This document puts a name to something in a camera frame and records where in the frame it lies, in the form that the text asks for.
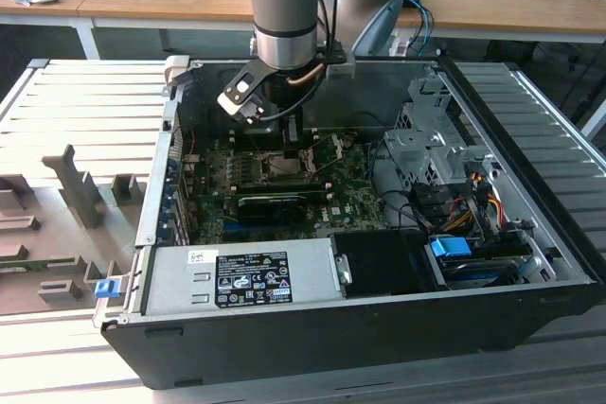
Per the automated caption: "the wire locking lever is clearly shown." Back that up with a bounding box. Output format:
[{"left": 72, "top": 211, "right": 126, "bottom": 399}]
[{"left": 248, "top": 134, "right": 266, "bottom": 162}]

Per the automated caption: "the silver CPU plate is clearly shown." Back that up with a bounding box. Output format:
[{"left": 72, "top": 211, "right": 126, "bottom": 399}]
[{"left": 270, "top": 156, "right": 307, "bottom": 177}]

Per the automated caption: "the black RAM slot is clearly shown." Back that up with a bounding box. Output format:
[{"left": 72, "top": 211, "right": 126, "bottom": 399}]
[
  {"left": 229, "top": 127, "right": 319, "bottom": 152},
  {"left": 234, "top": 178, "right": 332, "bottom": 195}
]

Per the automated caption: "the CPU socket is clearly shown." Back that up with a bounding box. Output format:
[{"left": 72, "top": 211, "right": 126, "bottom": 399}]
[{"left": 255, "top": 150, "right": 316, "bottom": 184}]

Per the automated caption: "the beige case latch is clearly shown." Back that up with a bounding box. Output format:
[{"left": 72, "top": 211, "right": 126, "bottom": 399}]
[{"left": 163, "top": 56, "right": 193, "bottom": 91}]

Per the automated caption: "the black graphics card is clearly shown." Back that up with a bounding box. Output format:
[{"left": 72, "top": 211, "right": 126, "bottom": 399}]
[{"left": 235, "top": 191, "right": 329, "bottom": 224}]

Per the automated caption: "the green motherboard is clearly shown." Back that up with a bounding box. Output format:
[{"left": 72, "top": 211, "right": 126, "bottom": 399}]
[{"left": 182, "top": 132, "right": 392, "bottom": 245}]

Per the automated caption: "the metal drive cage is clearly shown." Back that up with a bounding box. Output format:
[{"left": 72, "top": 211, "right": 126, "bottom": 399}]
[{"left": 382, "top": 76, "right": 504, "bottom": 188}]

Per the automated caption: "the silver power supply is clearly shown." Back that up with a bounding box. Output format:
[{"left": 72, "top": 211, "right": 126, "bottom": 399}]
[{"left": 144, "top": 237, "right": 343, "bottom": 318}]

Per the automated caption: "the hard disk in blue carrier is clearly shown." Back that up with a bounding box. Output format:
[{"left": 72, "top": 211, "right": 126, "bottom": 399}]
[{"left": 428, "top": 235, "right": 525, "bottom": 290}]

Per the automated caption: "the black PC case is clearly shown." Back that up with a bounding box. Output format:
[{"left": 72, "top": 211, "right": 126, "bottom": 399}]
[{"left": 92, "top": 56, "right": 598, "bottom": 391}]

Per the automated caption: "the blue plastic latch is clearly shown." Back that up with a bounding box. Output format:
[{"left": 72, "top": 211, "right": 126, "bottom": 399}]
[{"left": 94, "top": 279, "right": 119, "bottom": 300}]

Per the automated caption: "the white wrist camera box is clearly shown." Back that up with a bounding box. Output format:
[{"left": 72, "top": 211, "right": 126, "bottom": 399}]
[{"left": 216, "top": 85, "right": 265, "bottom": 125}]

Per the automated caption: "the blue cable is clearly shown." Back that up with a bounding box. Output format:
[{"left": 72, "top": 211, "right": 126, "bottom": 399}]
[{"left": 401, "top": 0, "right": 436, "bottom": 56}]

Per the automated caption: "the black wire bundle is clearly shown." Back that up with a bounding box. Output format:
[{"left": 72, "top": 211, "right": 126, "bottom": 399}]
[{"left": 406, "top": 180, "right": 458, "bottom": 233}]

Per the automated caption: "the yellow red wire bundle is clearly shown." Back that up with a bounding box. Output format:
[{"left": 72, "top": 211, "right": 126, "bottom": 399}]
[{"left": 444, "top": 181, "right": 506, "bottom": 235}]

